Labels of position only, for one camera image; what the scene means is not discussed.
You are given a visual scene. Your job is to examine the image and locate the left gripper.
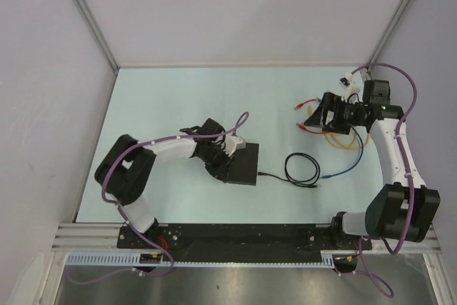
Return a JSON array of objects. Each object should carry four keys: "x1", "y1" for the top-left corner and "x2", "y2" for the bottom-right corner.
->
[{"x1": 198, "y1": 144, "x2": 235, "y2": 182}]

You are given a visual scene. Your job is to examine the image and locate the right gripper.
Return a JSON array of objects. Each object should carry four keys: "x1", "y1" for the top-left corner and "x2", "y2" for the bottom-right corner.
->
[{"x1": 303, "y1": 91, "x2": 365, "y2": 135}]

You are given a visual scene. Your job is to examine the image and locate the black network switch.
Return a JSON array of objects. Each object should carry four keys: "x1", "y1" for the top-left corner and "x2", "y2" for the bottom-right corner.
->
[{"x1": 228, "y1": 143, "x2": 260, "y2": 186}]

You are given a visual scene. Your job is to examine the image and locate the red ethernet cable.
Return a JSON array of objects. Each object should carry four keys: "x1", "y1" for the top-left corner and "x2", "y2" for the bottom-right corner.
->
[{"x1": 293, "y1": 97, "x2": 331, "y2": 135}]

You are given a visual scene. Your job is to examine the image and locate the blue ethernet cable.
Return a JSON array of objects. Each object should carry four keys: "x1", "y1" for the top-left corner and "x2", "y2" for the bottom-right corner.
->
[{"x1": 321, "y1": 124, "x2": 365, "y2": 180}]

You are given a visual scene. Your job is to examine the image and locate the black power cable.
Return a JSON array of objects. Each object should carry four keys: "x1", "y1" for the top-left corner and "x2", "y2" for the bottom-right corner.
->
[{"x1": 257, "y1": 152, "x2": 322, "y2": 189}]

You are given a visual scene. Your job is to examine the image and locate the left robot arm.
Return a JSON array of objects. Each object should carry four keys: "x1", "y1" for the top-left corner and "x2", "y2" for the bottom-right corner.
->
[{"x1": 94, "y1": 119, "x2": 246, "y2": 248}]

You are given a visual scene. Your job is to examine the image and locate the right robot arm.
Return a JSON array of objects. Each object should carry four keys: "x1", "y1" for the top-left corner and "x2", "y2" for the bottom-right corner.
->
[{"x1": 304, "y1": 80, "x2": 441, "y2": 249}]

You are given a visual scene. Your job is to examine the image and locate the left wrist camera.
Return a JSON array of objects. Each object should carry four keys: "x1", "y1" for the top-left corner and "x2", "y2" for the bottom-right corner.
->
[{"x1": 225, "y1": 135, "x2": 246, "y2": 156}]

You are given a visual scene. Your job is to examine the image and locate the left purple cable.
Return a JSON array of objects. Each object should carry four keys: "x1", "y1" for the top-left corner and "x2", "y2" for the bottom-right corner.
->
[{"x1": 66, "y1": 111, "x2": 250, "y2": 284}]

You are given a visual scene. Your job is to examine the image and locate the purple cable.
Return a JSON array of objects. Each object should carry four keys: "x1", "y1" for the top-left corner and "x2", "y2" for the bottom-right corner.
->
[
  {"x1": 349, "y1": 63, "x2": 419, "y2": 299},
  {"x1": 66, "y1": 111, "x2": 250, "y2": 284}
]

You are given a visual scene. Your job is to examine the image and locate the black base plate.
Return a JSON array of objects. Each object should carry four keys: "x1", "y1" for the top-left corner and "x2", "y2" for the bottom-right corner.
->
[{"x1": 116, "y1": 222, "x2": 372, "y2": 264}]

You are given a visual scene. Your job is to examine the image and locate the slotted cable duct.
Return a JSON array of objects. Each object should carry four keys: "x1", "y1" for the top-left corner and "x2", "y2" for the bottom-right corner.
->
[{"x1": 66, "y1": 251, "x2": 356, "y2": 269}]

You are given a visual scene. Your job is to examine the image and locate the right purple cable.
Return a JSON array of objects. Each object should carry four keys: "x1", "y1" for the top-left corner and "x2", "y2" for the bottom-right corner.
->
[{"x1": 349, "y1": 63, "x2": 419, "y2": 299}]

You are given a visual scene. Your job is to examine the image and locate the aluminium frame rail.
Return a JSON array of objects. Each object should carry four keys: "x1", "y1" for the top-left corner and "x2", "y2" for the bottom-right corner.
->
[{"x1": 51, "y1": 222, "x2": 441, "y2": 252}]

